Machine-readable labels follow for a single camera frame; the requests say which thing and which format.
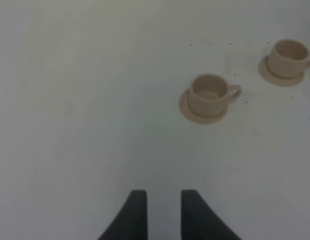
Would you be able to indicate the tan saucer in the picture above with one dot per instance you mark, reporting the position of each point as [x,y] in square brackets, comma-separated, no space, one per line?
[267,75]
[189,114]

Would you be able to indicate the tan saucer near centre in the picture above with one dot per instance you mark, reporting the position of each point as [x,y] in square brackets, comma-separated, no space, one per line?
[267,75]

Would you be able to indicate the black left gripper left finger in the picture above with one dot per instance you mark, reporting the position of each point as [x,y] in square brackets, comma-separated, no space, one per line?
[131,221]

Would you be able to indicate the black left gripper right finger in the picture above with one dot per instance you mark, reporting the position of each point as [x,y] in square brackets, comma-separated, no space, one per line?
[199,221]

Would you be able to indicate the brown teacup near centre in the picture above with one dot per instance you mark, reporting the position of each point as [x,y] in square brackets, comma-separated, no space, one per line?
[288,58]

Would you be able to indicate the brown teacup front left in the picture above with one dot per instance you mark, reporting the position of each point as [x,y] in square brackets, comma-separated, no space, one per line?
[210,94]

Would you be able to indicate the brown teacup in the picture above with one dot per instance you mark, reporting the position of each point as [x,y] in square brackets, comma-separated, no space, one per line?
[288,58]
[210,94]

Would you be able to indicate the tan saucer front left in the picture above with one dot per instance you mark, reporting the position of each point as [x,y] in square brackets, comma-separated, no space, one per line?
[189,114]

